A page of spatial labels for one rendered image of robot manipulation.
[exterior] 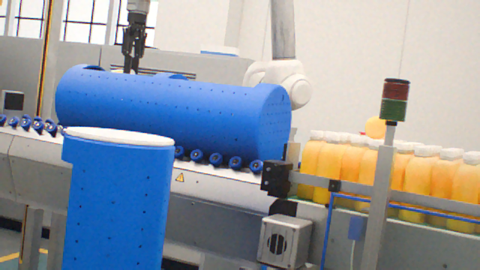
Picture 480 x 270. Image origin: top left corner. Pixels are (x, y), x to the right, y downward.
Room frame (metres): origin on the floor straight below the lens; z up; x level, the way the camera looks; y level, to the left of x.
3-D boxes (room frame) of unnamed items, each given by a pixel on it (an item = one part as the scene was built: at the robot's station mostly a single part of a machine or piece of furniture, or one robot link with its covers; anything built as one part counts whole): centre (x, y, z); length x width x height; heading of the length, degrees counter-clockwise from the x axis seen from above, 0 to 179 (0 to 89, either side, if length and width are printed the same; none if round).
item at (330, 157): (1.59, -0.27, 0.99); 0.07 x 0.07 x 0.19
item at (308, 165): (1.65, -0.24, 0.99); 0.07 x 0.07 x 0.19
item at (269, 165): (1.61, -0.13, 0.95); 0.10 x 0.07 x 0.10; 153
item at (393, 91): (1.32, -0.36, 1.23); 0.06 x 0.06 x 0.04
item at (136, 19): (2.12, 0.44, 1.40); 0.08 x 0.07 x 0.09; 153
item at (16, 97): (2.42, 1.00, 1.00); 0.10 x 0.04 x 0.15; 153
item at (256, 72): (2.46, -0.08, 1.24); 0.18 x 0.16 x 0.22; 31
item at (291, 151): (1.81, -0.18, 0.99); 0.10 x 0.02 x 0.12; 153
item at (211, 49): (3.74, 0.19, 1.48); 0.24 x 0.12 x 0.08; 78
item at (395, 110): (1.32, -0.36, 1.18); 0.06 x 0.06 x 0.05
